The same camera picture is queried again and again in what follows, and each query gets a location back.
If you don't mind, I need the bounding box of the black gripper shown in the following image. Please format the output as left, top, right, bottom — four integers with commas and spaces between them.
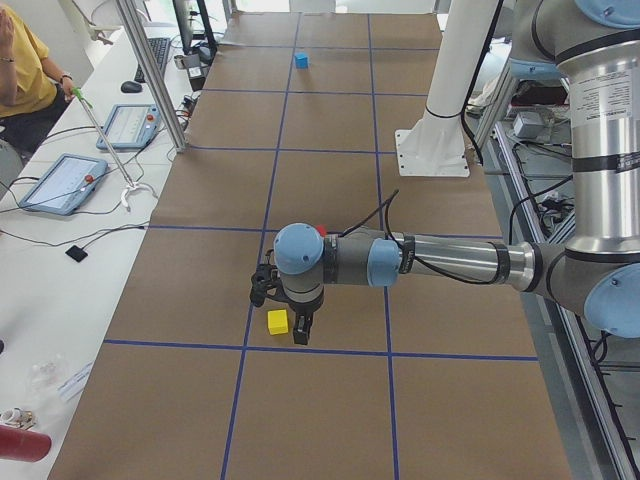
272, 281, 324, 345

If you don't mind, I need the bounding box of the yellow wooden block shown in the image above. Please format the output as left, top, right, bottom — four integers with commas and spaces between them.
267, 309, 289, 336

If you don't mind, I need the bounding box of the blue wooden block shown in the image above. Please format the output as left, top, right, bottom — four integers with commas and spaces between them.
294, 52, 309, 70

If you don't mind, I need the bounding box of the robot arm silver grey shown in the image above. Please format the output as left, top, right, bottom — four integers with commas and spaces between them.
250, 1, 639, 344

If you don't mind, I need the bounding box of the brown paper table cover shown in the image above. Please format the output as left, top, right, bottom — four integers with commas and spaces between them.
47, 12, 626, 480

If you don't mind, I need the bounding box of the small black square pad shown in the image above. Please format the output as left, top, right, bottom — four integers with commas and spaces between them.
65, 245, 88, 263

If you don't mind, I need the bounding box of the blue teach pendant tablet far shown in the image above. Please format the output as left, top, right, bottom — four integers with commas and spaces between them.
103, 104, 162, 151

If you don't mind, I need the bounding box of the blue teach pendant tablet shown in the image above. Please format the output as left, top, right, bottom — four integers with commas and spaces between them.
18, 154, 108, 216
103, 104, 162, 151

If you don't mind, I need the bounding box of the blue teach pendant tablet near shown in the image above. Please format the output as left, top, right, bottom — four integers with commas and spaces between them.
18, 154, 108, 216

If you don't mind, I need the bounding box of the black computer mouse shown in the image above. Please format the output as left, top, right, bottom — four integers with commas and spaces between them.
120, 81, 143, 94

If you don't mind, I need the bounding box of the grey power adapter box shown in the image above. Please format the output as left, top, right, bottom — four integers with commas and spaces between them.
513, 111, 547, 140

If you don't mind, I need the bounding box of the red cylinder bottle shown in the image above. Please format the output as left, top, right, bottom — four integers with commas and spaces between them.
0, 425, 52, 463

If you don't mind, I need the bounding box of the black keyboard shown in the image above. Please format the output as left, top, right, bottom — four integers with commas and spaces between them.
134, 37, 171, 83

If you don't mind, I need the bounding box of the reacher grabber stick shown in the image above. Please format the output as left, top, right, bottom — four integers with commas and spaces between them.
71, 87, 158, 212

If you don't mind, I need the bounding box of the person in yellow shirt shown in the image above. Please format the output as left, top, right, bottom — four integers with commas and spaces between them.
0, 4, 71, 156

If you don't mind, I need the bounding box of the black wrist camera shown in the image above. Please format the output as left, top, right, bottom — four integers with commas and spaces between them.
249, 263, 281, 307

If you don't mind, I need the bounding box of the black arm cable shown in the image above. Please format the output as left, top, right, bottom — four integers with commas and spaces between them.
339, 188, 504, 286

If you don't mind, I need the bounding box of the white camera mast pillar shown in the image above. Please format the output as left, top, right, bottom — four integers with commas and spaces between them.
395, 0, 503, 178

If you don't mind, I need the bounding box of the aluminium frame post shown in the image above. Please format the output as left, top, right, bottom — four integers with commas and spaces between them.
116, 0, 186, 153

